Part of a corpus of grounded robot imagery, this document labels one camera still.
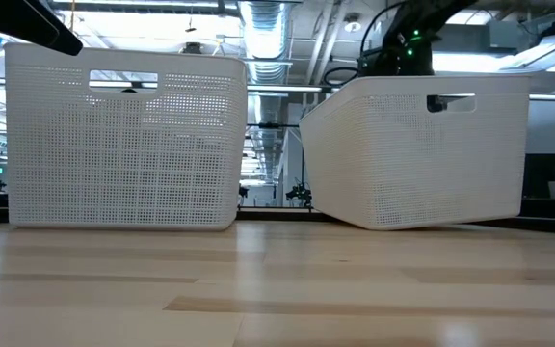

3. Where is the black robot on stand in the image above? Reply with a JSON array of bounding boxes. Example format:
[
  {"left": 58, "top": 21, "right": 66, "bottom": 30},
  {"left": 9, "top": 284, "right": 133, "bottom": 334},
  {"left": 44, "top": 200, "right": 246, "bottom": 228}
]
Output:
[{"left": 284, "top": 178, "right": 314, "bottom": 209}]

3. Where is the black aluminium table frame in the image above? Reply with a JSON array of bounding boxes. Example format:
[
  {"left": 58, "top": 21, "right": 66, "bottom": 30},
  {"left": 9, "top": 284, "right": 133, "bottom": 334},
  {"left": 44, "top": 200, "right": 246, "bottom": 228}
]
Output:
[{"left": 0, "top": 205, "right": 555, "bottom": 237}]

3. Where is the black workstation furniture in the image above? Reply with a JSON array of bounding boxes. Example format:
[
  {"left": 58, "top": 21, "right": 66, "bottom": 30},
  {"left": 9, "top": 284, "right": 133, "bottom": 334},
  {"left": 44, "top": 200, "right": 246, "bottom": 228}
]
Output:
[{"left": 519, "top": 152, "right": 555, "bottom": 219}]

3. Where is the white horizontal pipe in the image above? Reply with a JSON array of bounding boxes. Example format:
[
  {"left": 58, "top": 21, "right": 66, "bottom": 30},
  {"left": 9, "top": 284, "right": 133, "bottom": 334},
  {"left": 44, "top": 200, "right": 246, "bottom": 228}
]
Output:
[{"left": 246, "top": 84, "right": 555, "bottom": 103}]

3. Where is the white perforated plastic basket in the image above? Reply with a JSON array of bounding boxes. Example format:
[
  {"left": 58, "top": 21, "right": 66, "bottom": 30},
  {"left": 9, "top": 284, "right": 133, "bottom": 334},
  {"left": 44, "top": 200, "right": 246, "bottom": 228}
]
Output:
[
  {"left": 298, "top": 73, "right": 533, "bottom": 231},
  {"left": 3, "top": 41, "right": 250, "bottom": 231}
]

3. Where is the silver ventilation duct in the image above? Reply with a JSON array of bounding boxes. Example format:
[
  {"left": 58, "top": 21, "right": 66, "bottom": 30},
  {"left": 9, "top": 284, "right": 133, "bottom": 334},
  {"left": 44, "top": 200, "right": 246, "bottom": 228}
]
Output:
[{"left": 237, "top": 0, "right": 292, "bottom": 87}]

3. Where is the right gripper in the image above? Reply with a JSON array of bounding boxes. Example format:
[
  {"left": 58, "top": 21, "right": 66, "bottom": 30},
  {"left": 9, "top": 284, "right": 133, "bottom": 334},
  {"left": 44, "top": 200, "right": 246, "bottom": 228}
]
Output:
[{"left": 426, "top": 94, "right": 449, "bottom": 114}]

